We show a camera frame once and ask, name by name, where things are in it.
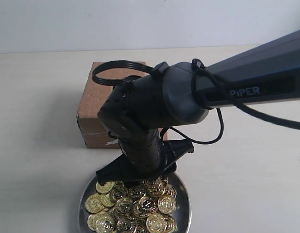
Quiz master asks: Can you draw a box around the brown cardboard slot box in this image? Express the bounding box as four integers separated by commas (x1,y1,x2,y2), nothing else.
76,61,169,149

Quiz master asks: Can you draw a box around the gold coin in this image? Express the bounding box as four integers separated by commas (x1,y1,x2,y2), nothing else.
157,195,177,215
146,213,166,233
94,213,115,233
127,185,146,200
85,194,104,214
95,182,115,194

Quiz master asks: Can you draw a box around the gold coin bottom left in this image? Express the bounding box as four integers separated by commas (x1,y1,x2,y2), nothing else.
94,213,115,233

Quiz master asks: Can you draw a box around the gold coin right side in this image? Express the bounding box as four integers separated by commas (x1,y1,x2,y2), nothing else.
157,195,177,215

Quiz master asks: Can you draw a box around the gold coin centre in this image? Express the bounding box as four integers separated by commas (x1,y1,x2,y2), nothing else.
127,185,146,200

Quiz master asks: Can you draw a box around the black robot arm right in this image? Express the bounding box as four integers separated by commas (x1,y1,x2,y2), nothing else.
92,30,300,185

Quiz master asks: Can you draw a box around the gold coin upper left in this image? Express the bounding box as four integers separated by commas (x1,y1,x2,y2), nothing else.
95,182,115,194

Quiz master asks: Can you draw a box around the gold coin far left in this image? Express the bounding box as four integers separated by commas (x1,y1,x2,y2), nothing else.
85,194,104,214

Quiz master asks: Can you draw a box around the gold coin bottom right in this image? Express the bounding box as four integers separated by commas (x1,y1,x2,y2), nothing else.
146,213,166,233

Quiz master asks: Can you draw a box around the black cable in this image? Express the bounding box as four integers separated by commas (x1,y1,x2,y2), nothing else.
92,58,300,144

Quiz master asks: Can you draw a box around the round steel plate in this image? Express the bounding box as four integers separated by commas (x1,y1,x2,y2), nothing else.
77,173,192,233

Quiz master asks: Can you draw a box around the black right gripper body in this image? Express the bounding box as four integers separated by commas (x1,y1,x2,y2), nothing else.
96,139,194,186

